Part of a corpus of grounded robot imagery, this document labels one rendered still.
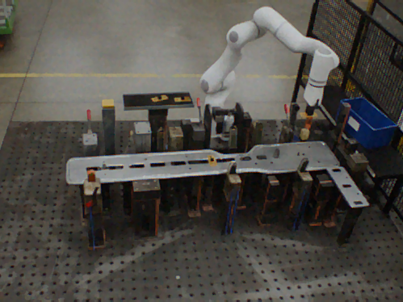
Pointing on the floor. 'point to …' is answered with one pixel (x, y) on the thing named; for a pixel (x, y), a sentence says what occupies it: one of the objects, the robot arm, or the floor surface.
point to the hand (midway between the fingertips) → (309, 110)
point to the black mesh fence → (375, 96)
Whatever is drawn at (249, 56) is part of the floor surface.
